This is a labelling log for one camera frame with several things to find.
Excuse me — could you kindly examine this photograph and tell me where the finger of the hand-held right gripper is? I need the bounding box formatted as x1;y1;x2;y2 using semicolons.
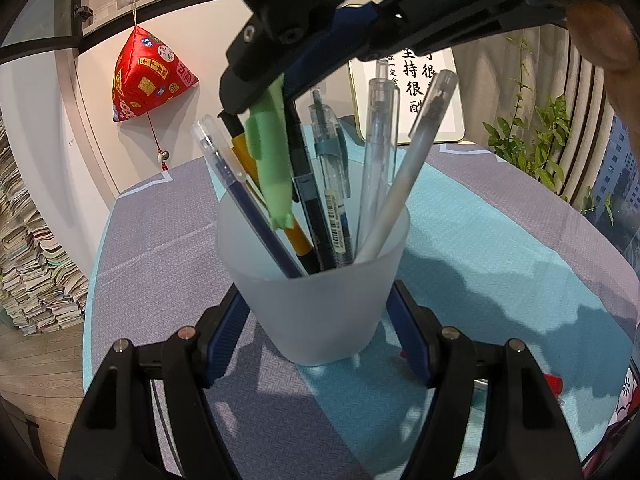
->
285;0;571;106
207;0;351;116

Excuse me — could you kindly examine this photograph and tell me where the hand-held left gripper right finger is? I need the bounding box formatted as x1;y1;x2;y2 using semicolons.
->
385;280;586;480

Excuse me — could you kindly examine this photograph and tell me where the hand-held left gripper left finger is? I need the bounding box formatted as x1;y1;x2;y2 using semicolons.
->
59;285;251;480

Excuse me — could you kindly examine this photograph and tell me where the frosted plastic cup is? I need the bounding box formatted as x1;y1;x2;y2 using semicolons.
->
216;187;412;367

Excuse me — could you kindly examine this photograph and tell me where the green pen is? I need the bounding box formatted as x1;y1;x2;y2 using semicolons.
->
244;72;296;231

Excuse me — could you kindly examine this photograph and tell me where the tall clear pen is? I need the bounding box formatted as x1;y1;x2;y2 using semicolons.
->
356;59;401;261

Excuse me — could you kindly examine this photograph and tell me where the clear pen with teal grip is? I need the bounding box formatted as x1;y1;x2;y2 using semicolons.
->
307;87;353;266

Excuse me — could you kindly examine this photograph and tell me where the blue pen with clear cap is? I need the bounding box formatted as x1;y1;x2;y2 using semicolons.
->
191;115;308;279

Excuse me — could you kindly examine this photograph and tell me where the black pen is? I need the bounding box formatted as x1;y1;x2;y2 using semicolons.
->
285;102;341;272

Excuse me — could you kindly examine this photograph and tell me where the white pen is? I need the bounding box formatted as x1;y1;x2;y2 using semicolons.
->
354;70;458;264

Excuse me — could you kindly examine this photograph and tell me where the person's right hand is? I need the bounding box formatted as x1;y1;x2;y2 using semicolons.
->
565;0;636;73

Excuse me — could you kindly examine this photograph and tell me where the framed calligraphy sign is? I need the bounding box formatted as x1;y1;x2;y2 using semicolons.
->
347;45;466;143

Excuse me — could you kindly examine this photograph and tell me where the red pyramid hanging ornament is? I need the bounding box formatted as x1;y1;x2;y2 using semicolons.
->
111;0;200;173

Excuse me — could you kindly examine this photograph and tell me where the green potted plant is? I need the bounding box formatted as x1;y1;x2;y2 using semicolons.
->
482;35;616;226

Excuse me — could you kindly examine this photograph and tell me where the tall pile of books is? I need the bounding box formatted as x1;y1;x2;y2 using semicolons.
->
0;110;91;336

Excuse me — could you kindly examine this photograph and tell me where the glass cabinet door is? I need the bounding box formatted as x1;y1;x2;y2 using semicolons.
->
0;0;86;63

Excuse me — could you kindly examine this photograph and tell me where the grey wall bookshelf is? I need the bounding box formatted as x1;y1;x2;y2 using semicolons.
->
75;0;426;56

